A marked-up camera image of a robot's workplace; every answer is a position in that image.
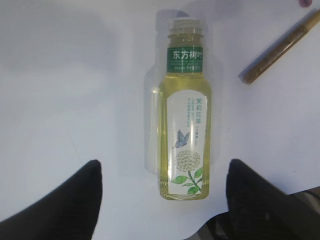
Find jasmine tea bottle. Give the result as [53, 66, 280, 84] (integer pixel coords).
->
[156, 17, 212, 201]

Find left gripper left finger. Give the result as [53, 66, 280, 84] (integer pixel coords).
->
[0, 160, 103, 240]

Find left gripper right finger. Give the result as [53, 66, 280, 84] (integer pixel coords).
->
[226, 159, 320, 240]

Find gold glitter marker pen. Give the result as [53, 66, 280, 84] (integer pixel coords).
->
[238, 9, 320, 85]

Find small pink scissors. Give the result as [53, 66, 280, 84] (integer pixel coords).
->
[298, 0, 313, 8]

